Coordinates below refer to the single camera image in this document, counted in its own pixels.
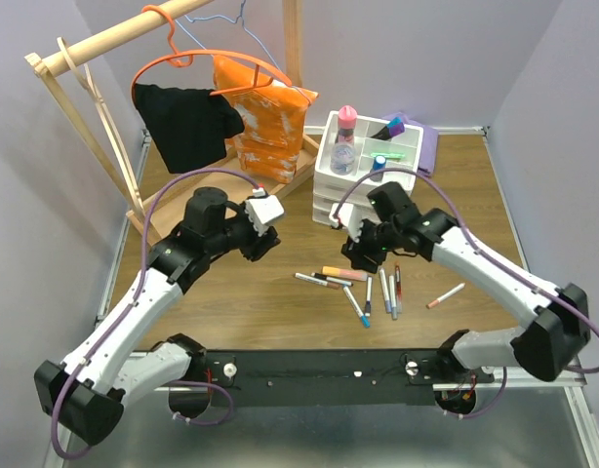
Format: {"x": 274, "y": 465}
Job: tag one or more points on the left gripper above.
{"x": 259, "y": 245}

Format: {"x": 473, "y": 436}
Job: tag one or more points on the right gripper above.
{"x": 355, "y": 252}

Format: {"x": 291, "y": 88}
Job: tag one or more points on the orange pink highlighter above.
{"x": 346, "y": 274}

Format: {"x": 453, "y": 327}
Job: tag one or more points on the black tip white pen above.
{"x": 334, "y": 280}

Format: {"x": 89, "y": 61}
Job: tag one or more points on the blue grey stamp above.
{"x": 379, "y": 164}

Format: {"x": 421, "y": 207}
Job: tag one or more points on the green highlighter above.
{"x": 389, "y": 156}

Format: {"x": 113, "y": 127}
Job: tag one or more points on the paper clip jar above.
{"x": 342, "y": 158}

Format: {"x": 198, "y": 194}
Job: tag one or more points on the black purple highlighter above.
{"x": 392, "y": 129}

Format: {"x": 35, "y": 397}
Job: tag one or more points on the black blue highlighter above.
{"x": 389, "y": 121}

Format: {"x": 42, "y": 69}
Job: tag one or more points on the pink capped tube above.
{"x": 347, "y": 119}

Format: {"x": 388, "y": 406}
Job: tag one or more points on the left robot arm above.
{"x": 87, "y": 391}

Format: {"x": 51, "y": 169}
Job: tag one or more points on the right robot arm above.
{"x": 550, "y": 328}

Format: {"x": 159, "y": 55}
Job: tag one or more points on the dark blue cap pen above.
{"x": 368, "y": 297}

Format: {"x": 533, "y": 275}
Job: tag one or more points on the red orange pen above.
{"x": 398, "y": 288}

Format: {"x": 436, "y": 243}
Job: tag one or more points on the lavender cap marker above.
{"x": 385, "y": 290}

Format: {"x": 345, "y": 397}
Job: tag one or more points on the light blue marker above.
{"x": 356, "y": 307}

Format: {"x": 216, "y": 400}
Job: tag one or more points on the salmon cap marker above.
{"x": 446, "y": 295}

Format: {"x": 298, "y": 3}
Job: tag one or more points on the white drawer organizer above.
{"x": 329, "y": 188}

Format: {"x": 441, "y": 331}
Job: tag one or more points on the purple cloth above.
{"x": 428, "y": 144}

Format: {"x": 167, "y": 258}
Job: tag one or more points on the orange bleached shorts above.
{"x": 273, "y": 114}

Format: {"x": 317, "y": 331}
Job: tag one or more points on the black garment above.
{"x": 189, "y": 126}

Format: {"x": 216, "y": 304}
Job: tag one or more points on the orange plastic hanger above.
{"x": 186, "y": 73}

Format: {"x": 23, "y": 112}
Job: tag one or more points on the wooden hanger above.
{"x": 87, "y": 82}

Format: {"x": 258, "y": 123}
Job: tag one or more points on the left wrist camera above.
{"x": 263, "y": 212}

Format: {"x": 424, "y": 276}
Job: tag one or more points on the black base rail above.
{"x": 339, "y": 377}

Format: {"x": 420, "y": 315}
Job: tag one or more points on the blue wire hanger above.
{"x": 267, "y": 34}

